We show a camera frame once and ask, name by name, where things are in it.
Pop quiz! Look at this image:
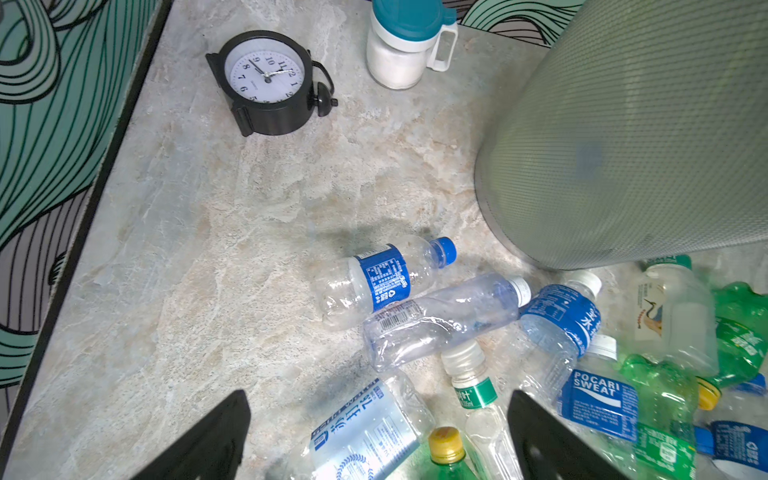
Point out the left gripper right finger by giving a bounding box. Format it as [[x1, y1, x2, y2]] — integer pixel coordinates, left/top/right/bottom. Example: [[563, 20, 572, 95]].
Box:
[[507, 390, 627, 479]]

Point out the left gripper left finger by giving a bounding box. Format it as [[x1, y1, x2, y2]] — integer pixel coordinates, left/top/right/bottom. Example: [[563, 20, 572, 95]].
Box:
[[133, 389, 251, 479]]

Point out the large clear blue label bottle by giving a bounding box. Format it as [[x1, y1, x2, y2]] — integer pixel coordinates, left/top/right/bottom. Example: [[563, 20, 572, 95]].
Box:
[[282, 370, 435, 479]]

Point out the clear bottle white cap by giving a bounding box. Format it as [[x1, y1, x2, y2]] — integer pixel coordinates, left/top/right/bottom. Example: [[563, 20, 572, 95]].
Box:
[[363, 272, 532, 373]]

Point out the clear bottle green cap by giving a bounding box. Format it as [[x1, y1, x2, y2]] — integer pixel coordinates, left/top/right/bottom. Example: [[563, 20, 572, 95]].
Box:
[[629, 255, 719, 377]]

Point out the Pepsi label clear bottle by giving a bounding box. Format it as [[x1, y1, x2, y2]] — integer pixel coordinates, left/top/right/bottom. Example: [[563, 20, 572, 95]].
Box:
[[695, 374, 767, 479]]

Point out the clear bottle blue cap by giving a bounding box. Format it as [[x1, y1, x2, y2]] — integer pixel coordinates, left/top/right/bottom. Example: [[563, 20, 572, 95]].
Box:
[[311, 234, 458, 330]]

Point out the mesh bin with green bag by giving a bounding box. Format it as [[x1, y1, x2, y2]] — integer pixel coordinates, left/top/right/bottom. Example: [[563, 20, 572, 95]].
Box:
[[475, 1, 767, 270]]

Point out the clear bottle green band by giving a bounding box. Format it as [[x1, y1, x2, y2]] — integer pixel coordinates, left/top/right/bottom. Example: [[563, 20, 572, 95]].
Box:
[[440, 340, 523, 479]]

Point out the Pocari Sweat bottle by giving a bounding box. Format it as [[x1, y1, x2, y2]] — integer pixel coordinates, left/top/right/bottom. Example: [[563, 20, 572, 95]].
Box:
[[558, 334, 639, 479]]

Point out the green Sprite bottle yellow cap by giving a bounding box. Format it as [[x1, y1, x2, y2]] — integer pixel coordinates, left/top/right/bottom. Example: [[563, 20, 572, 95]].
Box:
[[393, 426, 479, 480]]

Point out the blue label bottle white cap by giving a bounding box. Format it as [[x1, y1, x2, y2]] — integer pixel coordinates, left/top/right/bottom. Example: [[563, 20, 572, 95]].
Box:
[[511, 270, 602, 406]]

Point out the teal lid white jar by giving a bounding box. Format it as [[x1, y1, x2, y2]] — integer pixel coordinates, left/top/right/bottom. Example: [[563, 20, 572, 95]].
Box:
[[366, 0, 458, 90]]

